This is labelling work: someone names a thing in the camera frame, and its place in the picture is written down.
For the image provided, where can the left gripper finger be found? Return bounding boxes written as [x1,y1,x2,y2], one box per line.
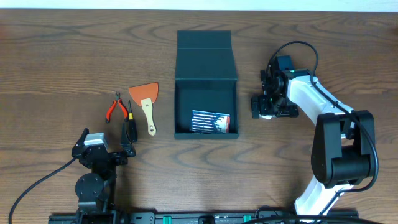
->
[121,123,131,145]
[76,128,90,147]

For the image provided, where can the orange scraper wooden handle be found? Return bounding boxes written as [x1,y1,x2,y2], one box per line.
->
[129,82,159,136]

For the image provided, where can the blue screwdriver set package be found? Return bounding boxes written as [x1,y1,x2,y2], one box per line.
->
[190,110,231,134]

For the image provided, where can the small claw hammer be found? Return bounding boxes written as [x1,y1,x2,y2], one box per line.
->
[259,114,276,119]

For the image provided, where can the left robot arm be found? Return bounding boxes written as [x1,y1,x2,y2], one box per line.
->
[72,126,136,224]

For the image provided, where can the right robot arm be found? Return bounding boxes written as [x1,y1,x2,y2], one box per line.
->
[251,55,379,215]

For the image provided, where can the black yellow screwdriver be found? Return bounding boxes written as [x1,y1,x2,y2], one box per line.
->
[128,100,137,142]

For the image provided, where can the black open gift box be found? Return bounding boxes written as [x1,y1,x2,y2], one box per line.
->
[174,30,239,140]

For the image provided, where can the red handled pliers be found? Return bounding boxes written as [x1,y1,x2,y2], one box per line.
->
[104,91,129,124]

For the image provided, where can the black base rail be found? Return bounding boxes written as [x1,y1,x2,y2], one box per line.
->
[48,210,360,224]

